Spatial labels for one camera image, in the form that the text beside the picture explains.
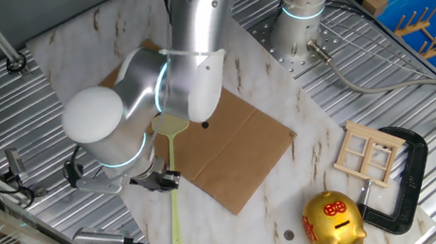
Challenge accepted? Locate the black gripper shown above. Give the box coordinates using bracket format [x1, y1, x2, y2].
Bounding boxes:
[127, 159, 183, 197]

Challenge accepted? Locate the light green plastic flyswatter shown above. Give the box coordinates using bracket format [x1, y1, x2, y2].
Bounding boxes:
[149, 109, 207, 244]

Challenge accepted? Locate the brown cardboard sheet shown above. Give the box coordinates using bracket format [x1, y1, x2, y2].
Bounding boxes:
[94, 20, 307, 232]

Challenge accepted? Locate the gold piggy bank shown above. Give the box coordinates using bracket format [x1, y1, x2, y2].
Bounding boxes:
[297, 185, 369, 244]

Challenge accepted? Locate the black C-clamp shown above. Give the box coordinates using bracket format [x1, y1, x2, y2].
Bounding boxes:
[346, 121, 436, 241]

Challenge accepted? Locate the plain wooden cube block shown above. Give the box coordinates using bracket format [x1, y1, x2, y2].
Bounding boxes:
[361, 0, 391, 19]

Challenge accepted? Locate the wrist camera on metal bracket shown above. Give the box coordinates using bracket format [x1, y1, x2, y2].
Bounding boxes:
[59, 141, 125, 202]

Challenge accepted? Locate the silver depth camera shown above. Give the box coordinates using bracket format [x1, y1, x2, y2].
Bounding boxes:
[71, 219, 136, 244]

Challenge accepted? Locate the small grey camera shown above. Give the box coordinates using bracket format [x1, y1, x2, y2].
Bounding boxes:
[3, 146, 30, 185]

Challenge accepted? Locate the small wooden window frame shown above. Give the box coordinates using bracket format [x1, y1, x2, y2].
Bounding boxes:
[327, 113, 413, 196]

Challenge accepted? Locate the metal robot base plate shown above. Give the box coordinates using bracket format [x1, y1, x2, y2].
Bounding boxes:
[245, 2, 348, 83]

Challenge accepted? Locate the grey cable with metal plug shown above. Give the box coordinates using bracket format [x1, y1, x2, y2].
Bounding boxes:
[305, 21, 436, 125]

